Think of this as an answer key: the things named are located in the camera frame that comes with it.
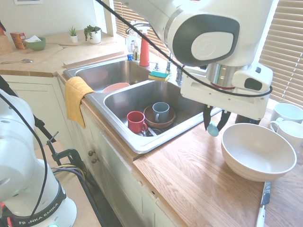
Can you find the white mug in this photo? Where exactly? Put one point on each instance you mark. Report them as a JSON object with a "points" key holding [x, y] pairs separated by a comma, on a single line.
{"points": [[291, 134], [287, 112]]}

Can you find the teal plastic knife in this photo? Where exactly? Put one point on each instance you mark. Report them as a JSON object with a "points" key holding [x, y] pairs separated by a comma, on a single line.
{"points": [[213, 130]]}

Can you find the large white bowl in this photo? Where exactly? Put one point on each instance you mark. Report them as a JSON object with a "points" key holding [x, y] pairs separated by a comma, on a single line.
{"points": [[255, 151]]}

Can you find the stainless steel double sink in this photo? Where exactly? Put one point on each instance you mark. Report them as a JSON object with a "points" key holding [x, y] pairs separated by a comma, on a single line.
{"points": [[123, 100]]}

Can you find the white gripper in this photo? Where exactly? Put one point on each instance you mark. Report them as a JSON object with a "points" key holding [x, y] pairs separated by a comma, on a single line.
{"points": [[225, 101]]}

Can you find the metal utensils in sink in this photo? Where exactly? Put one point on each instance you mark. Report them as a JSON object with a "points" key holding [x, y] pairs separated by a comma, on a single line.
{"points": [[150, 133]]}

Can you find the black C clamp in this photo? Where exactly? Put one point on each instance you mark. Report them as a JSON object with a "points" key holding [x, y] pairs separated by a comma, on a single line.
{"points": [[64, 154]]}

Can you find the grey blue mug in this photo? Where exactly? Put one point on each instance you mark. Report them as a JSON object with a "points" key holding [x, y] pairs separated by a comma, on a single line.
{"points": [[161, 111]]}

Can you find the trailing plant in white pot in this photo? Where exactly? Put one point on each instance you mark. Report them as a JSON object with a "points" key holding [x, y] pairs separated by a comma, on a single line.
{"points": [[94, 36]]}

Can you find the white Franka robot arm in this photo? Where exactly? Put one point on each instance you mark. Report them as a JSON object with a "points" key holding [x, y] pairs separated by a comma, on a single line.
{"points": [[213, 28]]}

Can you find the cream kitchen cabinet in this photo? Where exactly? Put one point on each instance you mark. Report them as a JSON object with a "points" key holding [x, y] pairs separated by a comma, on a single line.
{"points": [[113, 184]]}

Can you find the pink bowl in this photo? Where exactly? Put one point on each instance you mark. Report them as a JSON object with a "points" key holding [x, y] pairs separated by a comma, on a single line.
{"points": [[113, 88]]}

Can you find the round dark cabinet knob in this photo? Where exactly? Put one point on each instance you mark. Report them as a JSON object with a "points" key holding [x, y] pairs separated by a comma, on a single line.
{"points": [[91, 153], [94, 161]]}

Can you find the orange cardboard box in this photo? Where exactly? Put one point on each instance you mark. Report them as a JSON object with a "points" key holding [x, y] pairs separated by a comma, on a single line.
{"points": [[17, 40]]}

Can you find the red bottle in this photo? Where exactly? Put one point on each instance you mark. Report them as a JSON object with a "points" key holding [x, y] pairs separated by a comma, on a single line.
{"points": [[144, 52]]}

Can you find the yellow dish cloth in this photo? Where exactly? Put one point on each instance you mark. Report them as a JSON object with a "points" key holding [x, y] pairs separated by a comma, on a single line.
{"points": [[74, 97]]}

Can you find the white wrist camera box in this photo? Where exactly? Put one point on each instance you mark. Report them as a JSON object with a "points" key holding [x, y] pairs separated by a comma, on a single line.
{"points": [[253, 79]]}

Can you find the wide beige window blinds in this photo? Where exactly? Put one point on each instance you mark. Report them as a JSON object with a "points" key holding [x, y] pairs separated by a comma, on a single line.
{"points": [[125, 21]]}

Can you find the green bowl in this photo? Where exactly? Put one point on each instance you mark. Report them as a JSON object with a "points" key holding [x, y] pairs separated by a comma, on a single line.
{"points": [[36, 45]]}

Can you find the wooden block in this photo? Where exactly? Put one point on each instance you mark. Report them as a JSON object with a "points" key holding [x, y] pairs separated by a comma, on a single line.
{"points": [[4, 46]]}

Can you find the metal spoon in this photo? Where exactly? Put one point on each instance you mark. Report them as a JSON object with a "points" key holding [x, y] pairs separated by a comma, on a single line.
{"points": [[16, 61]]}

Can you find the narrow beige window blinds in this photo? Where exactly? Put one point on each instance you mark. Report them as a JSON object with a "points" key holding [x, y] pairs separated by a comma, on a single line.
{"points": [[284, 59]]}

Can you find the clear soap dispenser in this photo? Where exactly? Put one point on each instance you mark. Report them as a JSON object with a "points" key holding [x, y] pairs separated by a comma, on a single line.
{"points": [[132, 43]]}

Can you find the small spiky potted plant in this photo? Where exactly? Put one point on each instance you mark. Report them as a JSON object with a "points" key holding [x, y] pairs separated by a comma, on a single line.
{"points": [[73, 35]]}

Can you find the chrome faucet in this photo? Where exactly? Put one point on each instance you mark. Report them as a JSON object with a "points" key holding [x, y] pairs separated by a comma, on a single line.
{"points": [[168, 66]]}

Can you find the black stand pole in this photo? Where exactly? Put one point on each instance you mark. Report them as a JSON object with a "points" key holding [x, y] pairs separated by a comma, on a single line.
{"points": [[40, 124]]}

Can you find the black mug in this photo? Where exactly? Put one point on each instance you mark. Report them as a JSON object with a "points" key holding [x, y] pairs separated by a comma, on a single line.
{"points": [[247, 120]]}

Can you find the red mug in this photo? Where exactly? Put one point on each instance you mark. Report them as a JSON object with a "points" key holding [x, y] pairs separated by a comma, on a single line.
{"points": [[135, 123]]}

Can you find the yellow green sponge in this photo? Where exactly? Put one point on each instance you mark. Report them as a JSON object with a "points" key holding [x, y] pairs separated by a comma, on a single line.
{"points": [[159, 76]]}

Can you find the brown ceramic bowl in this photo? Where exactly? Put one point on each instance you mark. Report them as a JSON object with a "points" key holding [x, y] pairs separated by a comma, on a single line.
{"points": [[171, 118]]}

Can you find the small blue object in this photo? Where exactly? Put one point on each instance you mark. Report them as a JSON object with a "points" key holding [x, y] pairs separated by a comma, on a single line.
{"points": [[130, 57]]}

